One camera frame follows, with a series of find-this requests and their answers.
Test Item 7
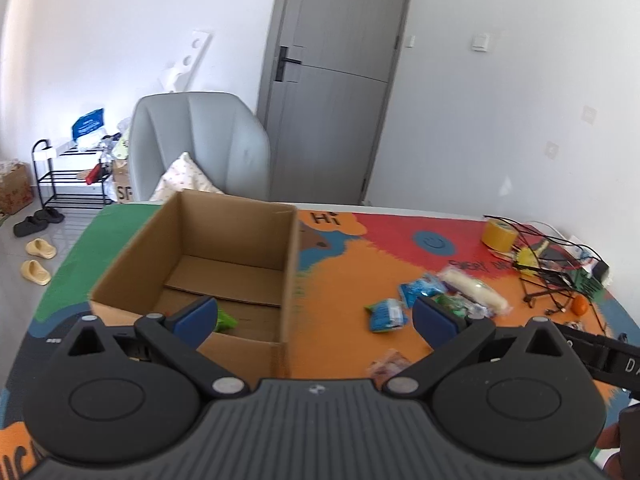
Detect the person's right hand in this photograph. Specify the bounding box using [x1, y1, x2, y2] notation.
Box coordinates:
[594, 422, 623, 476]

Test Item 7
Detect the dotted white pillow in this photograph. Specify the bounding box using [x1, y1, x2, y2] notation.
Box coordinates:
[149, 151, 226, 203]

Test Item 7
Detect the clear brown snack packet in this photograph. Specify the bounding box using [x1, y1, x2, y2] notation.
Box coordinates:
[369, 350, 413, 386]

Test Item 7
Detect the white plastic bag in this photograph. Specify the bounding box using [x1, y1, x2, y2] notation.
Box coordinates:
[75, 131, 113, 152]

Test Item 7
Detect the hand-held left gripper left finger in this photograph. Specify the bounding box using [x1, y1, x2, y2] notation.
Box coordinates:
[50, 296, 251, 399]

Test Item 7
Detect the black cable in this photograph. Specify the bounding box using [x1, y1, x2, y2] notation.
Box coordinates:
[484, 215, 608, 333]

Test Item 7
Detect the yellow plush toy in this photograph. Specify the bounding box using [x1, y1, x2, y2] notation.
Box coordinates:
[512, 242, 551, 276]

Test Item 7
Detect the dark green snack packet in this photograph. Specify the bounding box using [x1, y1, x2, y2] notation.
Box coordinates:
[432, 292, 488, 321]

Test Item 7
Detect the grey door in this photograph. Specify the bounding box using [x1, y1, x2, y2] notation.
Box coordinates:
[257, 0, 416, 206]

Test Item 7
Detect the green circuit board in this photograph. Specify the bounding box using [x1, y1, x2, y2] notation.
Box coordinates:
[575, 267, 606, 293]

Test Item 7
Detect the small green snack packet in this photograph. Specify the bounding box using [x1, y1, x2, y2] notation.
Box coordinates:
[215, 310, 240, 335]

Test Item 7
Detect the white board with holes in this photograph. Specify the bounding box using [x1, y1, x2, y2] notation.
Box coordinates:
[160, 30, 215, 93]

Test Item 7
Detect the yellow tape roll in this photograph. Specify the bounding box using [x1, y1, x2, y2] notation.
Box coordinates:
[481, 217, 518, 252]

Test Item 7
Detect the long white snack packet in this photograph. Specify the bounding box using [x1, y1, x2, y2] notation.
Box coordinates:
[437, 266, 513, 318]

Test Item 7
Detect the black shoe rack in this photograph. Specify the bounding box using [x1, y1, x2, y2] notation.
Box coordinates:
[31, 139, 116, 209]

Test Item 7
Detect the blue striped snack packet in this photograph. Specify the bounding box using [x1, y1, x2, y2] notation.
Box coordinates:
[364, 298, 407, 333]

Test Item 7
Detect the blue plastic bag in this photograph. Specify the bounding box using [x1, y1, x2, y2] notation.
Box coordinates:
[71, 108, 106, 140]

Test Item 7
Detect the black wire stand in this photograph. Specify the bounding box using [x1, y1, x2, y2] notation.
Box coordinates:
[517, 247, 581, 317]

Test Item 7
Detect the grey armchair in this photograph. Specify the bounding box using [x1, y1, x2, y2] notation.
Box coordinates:
[129, 91, 272, 203]

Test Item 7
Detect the colourful cartoon table mat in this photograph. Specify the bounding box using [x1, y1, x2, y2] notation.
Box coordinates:
[0, 203, 640, 480]

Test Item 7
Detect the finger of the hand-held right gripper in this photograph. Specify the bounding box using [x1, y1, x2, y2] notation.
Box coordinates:
[554, 321, 608, 378]

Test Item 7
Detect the white power strip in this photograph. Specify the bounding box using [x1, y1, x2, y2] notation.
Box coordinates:
[560, 247, 598, 267]

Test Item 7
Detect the yellow slipper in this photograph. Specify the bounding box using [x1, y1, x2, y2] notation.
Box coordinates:
[20, 260, 52, 286]
[26, 239, 57, 260]

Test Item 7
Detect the small lettered cardboard box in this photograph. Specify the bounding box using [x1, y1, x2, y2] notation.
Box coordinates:
[111, 157, 133, 205]

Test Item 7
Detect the brown cardboard box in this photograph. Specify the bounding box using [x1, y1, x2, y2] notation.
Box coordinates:
[89, 189, 301, 380]

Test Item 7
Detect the black door handle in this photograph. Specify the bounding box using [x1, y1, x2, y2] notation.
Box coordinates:
[275, 46, 303, 82]

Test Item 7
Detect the brown carton on floor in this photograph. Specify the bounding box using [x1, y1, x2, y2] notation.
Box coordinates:
[0, 160, 33, 216]

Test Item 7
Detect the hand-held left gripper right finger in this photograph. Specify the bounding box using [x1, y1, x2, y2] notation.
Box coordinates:
[382, 295, 583, 401]

